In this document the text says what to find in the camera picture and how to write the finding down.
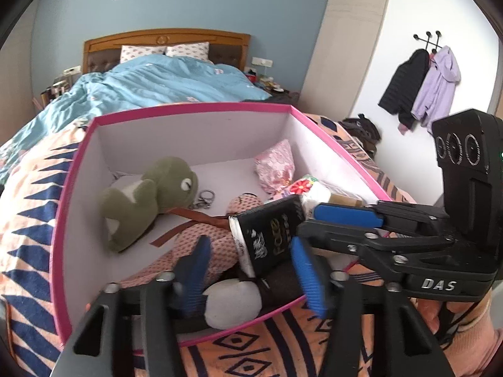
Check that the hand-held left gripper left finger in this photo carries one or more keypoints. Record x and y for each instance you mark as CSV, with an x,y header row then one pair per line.
x,y
194,275

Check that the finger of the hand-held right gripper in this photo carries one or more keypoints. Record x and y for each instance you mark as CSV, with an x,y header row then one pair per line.
x,y
334,237
346,214

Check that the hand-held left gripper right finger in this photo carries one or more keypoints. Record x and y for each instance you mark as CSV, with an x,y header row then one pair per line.
x,y
310,279

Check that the tan paper packet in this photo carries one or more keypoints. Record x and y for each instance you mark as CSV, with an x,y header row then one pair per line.
x,y
346,200

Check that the pink knitted plush bear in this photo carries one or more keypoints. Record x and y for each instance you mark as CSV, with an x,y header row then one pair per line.
x,y
220,240

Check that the floral tissue packet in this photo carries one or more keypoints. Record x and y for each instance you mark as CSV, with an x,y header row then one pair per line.
x,y
310,188

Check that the white and dark plush toy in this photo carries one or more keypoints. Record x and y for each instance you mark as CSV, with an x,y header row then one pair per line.
x,y
232,302

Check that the black printed packet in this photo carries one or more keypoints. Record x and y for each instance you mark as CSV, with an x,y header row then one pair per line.
x,y
267,235

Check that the green plush frog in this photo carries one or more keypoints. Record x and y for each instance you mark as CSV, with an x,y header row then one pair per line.
x,y
129,208

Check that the pink cardboard box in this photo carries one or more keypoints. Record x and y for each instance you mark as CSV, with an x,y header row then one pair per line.
x,y
196,137

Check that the person's right forearm pink sleeve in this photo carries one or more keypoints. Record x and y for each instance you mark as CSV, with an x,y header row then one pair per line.
x,y
479,345

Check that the person's right hand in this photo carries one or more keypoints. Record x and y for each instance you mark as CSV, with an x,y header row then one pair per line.
x,y
428,314

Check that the dark backpack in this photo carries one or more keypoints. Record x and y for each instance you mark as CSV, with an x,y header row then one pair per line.
x,y
361,131

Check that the lilac hooded jacket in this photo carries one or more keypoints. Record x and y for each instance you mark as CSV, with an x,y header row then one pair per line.
x,y
436,90

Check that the dark grey cloth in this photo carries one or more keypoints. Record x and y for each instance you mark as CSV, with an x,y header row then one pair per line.
x,y
275,98

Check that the black puffer jacket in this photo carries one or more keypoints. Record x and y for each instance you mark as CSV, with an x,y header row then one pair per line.
x,y
401,86

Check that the cluttered wooden nightstand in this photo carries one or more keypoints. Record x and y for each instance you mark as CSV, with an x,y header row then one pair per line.
x,y
271,84

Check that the light blue duvet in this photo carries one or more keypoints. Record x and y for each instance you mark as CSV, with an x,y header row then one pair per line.
x,y
157,82

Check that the white patterned pillow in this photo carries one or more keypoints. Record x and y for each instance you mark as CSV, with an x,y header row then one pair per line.
x,y
188,51
141,53

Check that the row of cosmetic bottles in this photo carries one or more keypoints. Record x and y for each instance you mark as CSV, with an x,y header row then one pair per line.
x,y
59,88

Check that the wooden padded headboard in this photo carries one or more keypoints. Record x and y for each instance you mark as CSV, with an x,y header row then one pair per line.
x,y
165,37

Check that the beige wardrobe beside window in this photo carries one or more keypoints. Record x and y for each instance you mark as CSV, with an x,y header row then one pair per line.
x,y
19,78

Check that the white wall socket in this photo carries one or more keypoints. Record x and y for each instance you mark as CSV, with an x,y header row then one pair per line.
x,y
261,62
71,70

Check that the beige wardrobe beside white wall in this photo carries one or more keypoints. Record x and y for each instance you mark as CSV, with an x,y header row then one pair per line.
x,y
346,39

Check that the black wall coat rack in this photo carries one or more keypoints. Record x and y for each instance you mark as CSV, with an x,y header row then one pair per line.
x,y
427,41

